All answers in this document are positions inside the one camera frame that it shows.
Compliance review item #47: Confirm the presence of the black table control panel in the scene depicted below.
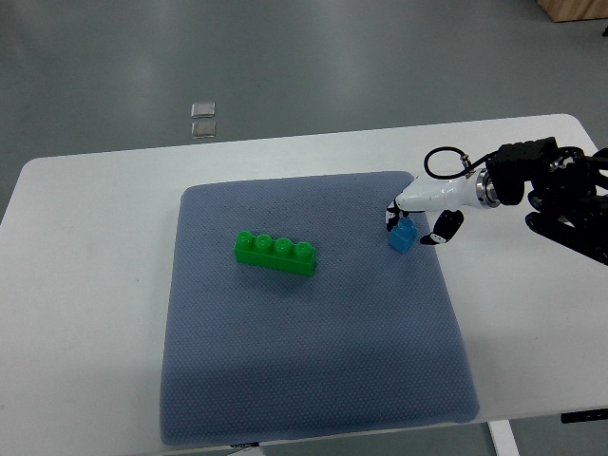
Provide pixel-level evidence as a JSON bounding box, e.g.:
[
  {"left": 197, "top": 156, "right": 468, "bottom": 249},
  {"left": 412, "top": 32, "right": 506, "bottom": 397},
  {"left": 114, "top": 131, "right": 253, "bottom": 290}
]
[{"left": 560, "top": 408, "right": 608, "bottom": 424}]

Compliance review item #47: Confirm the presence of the wooden box corner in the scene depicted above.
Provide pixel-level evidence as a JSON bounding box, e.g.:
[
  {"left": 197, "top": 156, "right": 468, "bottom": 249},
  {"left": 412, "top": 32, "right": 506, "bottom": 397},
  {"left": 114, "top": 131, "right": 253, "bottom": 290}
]
[{"left": 537, "top": 0, "right": 608, "bottom": 23}]

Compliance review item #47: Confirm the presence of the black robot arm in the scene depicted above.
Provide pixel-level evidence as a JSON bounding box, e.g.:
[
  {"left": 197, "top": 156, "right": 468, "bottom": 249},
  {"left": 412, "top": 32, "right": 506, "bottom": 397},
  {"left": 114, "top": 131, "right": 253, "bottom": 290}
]
[{"left": 424, "top": 137, "right": 607, "bottom": 264}]

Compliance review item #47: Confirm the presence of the upper metal floor plate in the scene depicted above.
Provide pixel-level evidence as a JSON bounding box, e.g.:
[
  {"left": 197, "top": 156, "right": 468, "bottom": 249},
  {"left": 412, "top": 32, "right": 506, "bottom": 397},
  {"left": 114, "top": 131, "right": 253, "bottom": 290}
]
[{"left": 191, "top": 102, "right": 216, "bottom": 119}]

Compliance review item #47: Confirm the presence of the small blue block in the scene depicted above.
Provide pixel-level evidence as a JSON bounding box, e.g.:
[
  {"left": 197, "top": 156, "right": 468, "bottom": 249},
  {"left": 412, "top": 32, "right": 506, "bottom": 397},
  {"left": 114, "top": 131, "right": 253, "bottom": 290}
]
[{"left": 388, "top": 218, "right": 418, "bottom": 254}]

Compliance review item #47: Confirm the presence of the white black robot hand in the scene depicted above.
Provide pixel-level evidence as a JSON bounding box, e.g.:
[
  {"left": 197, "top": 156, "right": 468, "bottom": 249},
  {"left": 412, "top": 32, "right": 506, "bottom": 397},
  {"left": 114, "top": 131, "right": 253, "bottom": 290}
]
[{"left": 385, "top": 172, "right": 484, "bottom": 246}]

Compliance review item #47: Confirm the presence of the blue grey foam mat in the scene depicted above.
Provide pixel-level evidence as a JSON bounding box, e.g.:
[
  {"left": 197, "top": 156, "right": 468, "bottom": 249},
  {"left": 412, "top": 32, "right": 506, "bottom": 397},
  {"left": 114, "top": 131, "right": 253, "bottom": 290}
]
[{"left": 160, "top": 171, "right": 479, "bottom": 446}]

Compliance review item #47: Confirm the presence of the white table leg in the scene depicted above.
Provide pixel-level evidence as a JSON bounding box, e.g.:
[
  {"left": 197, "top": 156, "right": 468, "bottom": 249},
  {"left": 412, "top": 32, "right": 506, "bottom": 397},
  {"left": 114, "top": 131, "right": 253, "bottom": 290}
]
[{"left": 487, "top": 420, "right": 520, "bottom": 456}]

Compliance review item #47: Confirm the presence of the long green block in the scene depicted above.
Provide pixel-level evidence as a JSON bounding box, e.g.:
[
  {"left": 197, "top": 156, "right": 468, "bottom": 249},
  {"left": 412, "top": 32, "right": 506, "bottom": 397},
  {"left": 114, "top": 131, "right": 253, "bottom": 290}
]
[{"left": 233, "top": 231, "right": 316, "bottom": 277}]

